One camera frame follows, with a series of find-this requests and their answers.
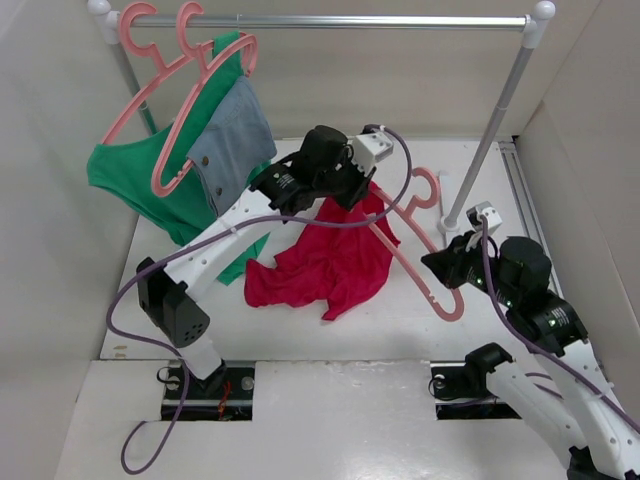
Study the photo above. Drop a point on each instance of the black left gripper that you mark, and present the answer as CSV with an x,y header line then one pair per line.
x,y
362,183

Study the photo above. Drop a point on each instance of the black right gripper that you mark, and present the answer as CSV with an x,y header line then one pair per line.
x,y
448,263

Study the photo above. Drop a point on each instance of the red t shirt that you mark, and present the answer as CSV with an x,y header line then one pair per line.
x,y
342,267

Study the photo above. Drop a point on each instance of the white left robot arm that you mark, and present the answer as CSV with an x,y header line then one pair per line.
x,y
170,296

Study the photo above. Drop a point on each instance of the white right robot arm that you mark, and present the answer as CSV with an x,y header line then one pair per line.
x,y
583,422

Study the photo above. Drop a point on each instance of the green t shirt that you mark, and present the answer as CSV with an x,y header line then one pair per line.
x,y
157,180

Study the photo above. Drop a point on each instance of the blue denim garment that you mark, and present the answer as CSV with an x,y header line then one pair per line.
x,y
235,143

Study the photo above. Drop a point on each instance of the metal clothes rack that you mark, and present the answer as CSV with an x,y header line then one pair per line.
x,y
139,71

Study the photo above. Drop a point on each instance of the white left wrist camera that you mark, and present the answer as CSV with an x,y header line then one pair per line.
x,y
370,149

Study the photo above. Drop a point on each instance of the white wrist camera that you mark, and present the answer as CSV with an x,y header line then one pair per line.
x,y
483,215
370,149

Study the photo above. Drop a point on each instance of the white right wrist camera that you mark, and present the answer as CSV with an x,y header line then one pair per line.
x,y
483,215

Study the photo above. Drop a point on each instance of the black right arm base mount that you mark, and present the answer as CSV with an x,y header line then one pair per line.
x,y
460,388

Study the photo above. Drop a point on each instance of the aluminium rail right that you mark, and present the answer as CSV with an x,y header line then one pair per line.
x,y
530,200

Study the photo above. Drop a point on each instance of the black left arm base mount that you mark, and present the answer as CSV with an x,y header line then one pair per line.
x,y
231,401

